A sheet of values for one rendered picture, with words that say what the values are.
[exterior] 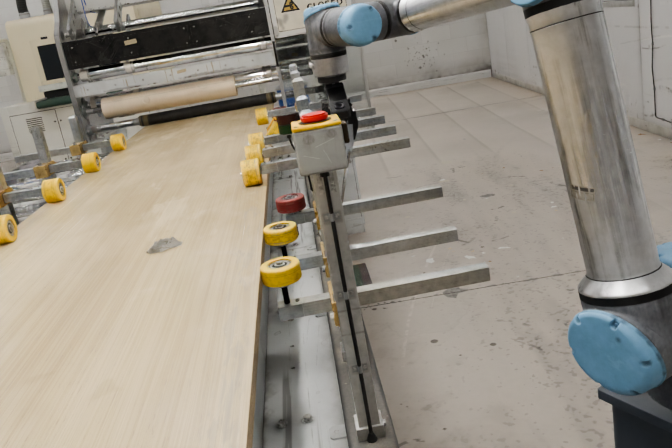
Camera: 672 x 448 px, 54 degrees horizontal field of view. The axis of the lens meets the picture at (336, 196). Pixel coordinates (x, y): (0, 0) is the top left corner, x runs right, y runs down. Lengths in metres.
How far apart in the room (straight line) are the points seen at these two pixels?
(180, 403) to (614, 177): 0.71
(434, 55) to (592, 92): 9.52
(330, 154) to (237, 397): 0.35
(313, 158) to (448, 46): 9.68
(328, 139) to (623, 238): 0.48
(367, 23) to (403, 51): 8.97
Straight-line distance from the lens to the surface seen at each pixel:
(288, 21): 3.97
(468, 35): 10.64
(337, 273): 1.00
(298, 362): 1.56
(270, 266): 1.33
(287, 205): 1.77
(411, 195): 1.82
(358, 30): 1.50
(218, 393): 0.95
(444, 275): 1.37
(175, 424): 0.91
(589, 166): 1.07
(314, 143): 0.93
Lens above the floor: 1.36
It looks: 15 degrees down
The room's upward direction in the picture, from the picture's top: 10 degrees counter-clockwise
